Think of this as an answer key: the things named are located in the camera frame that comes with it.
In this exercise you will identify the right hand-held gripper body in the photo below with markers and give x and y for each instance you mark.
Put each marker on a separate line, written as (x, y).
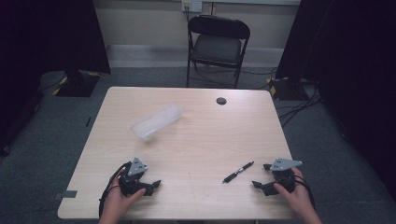
(284, 174)

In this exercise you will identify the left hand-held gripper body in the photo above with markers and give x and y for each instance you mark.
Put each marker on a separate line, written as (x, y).
(133, 177)

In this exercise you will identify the black pen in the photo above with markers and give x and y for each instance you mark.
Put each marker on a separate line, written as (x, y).
(238, 171)

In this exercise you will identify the clear plastic pencil box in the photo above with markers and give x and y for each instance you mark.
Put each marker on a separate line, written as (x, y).
(157, 121)

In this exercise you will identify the person's right hand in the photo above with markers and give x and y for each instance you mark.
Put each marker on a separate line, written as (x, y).
(295, 197)

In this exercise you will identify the person's left hand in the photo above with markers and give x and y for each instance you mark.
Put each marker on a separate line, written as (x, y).
(117, 200)

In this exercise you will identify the grey tape strip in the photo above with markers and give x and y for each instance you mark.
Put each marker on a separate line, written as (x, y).
(66, 194)

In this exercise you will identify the black stand base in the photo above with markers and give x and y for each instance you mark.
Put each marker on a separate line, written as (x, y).
(288, 90)
(77, 84)

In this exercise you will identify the black table grommet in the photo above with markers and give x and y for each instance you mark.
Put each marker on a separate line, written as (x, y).
(221, 100)

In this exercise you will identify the black folding chair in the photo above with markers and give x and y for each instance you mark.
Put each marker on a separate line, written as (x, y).
(218, 46)

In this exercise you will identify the black curtain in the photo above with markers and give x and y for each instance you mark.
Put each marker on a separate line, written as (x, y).
(351, 62)
(46, 46)

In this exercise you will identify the white wall outlet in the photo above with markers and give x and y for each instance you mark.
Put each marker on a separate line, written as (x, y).
(191, 5)

